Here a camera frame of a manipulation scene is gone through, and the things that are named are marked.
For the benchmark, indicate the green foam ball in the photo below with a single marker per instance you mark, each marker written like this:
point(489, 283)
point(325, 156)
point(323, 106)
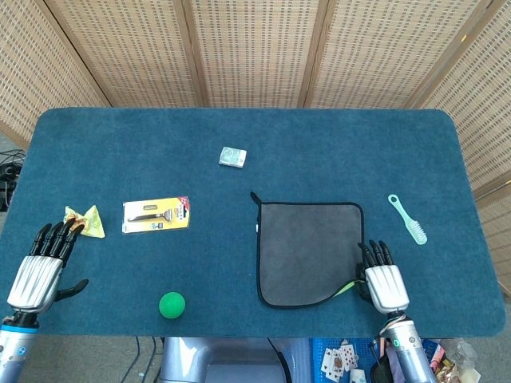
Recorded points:
point(172, 305)

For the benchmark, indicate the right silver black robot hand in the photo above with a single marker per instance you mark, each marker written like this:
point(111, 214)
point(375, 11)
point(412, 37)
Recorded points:
point(387, 289)

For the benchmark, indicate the grey robot torso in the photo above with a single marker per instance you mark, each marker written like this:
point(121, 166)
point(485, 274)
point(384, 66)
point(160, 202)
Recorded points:
point(223, 359)

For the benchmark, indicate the black pouch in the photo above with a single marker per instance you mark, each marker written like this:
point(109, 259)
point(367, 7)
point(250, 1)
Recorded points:
point(379, 371)

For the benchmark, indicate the mint green hairbrush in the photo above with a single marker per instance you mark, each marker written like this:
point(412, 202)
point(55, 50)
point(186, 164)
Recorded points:
point(413, 229)

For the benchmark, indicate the purple cloth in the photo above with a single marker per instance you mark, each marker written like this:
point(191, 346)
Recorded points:
point(392, 361)

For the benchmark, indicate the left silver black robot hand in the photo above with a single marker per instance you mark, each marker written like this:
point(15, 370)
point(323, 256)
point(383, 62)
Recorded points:
point(38, 277)

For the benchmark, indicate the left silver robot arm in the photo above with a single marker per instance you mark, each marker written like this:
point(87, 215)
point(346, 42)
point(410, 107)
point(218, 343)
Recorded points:
point(14, 351)

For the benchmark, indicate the yellow triangular snack packet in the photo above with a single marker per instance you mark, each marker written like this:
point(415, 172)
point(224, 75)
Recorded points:
point(93, 223)

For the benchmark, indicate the playing card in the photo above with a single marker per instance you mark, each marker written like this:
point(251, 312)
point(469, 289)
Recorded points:
point(327, 357)
point(334, 373)
point(348, 354)

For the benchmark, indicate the blue plastic basket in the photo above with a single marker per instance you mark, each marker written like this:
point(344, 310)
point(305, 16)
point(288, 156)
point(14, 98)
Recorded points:
point(319, 345)

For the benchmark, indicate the razor in yellow blister pack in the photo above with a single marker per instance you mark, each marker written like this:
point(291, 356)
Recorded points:
point(157, 215)

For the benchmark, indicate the grey microfibre cloth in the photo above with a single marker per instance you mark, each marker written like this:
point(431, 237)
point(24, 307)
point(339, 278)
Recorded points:
point(307, 251)

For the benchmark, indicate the small green tissue packet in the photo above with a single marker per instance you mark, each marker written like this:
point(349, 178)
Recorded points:
point(232, 157)

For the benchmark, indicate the bamboo folding screen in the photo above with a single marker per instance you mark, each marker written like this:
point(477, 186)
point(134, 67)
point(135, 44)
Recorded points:
point(255, 52)

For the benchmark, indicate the blue table mat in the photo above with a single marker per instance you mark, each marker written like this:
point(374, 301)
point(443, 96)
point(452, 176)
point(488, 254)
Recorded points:
point(199, 271)

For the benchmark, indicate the colourful printed packet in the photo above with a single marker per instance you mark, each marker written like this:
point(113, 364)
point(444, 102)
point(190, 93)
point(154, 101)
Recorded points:
point(439, 357)

